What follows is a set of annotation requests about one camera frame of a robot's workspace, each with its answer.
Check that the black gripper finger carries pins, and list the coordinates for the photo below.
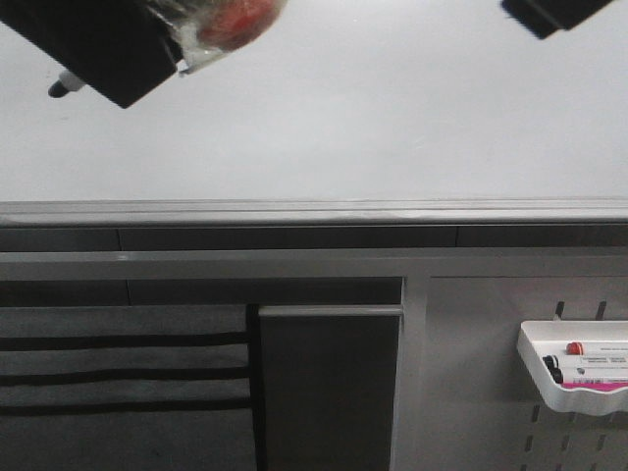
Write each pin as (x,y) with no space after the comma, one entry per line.
(545,17)
(119,48)

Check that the white taped whiteboard marker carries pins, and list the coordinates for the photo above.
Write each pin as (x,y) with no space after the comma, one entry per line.
(204,30)

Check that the white plastic marker tray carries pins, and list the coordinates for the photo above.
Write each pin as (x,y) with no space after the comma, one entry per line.
(540,338)

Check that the red capped marker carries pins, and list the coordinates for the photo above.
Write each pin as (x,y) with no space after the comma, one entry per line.
(583,348)

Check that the grey fabric pocket organizer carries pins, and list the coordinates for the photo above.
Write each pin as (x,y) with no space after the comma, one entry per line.
(126,388)

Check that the black capped marker upper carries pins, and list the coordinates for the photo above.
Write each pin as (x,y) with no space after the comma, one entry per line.
(586,361)

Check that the black capped marker pink label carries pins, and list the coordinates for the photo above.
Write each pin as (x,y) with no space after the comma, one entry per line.
(604,380)

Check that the grey metal upright panel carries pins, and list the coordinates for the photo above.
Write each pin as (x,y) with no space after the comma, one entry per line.
(330,378)

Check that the grey pegboard panel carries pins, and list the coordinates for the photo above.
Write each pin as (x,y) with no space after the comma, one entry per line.
(464,399)

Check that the white whiteboard with aluminium frame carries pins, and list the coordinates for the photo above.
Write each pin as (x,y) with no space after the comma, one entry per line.
(374,111)

